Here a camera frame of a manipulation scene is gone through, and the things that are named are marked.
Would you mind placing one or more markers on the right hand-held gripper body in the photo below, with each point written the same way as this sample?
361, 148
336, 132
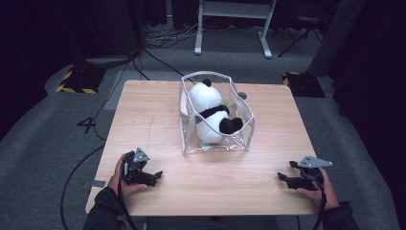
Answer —
311, 175

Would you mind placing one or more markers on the grey fabric panel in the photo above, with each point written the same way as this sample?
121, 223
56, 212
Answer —
335, 38

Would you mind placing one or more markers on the round table grommet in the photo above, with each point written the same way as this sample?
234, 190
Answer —
243, 95

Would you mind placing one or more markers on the grey round stand base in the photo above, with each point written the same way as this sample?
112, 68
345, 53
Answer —
108, 60

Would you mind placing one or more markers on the black tripod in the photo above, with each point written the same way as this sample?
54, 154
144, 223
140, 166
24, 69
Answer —
298, 40

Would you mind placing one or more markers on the black yellow striped floor base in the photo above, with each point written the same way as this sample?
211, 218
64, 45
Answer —
81, 80

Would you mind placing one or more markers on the clear plastic bag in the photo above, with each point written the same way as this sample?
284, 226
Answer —
191, 140

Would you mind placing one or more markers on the panda plush toy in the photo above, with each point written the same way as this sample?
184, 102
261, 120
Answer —
207, 99

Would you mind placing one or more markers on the black floor base yellow corner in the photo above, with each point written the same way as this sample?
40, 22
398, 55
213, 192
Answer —
303, 85

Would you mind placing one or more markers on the person's lap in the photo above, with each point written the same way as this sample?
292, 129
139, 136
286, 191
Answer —
210, 223

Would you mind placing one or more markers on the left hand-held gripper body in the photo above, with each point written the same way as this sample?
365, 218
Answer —
136, 161

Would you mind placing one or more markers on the person's right hand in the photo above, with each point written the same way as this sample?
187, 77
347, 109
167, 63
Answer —
327, 195

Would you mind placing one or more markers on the person's left hand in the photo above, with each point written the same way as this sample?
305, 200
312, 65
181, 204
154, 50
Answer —
115, 180

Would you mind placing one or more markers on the grey tape strip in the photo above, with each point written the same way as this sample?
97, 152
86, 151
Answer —
95, 184

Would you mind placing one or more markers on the white metal stand frame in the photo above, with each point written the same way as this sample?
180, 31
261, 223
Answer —
199, 38

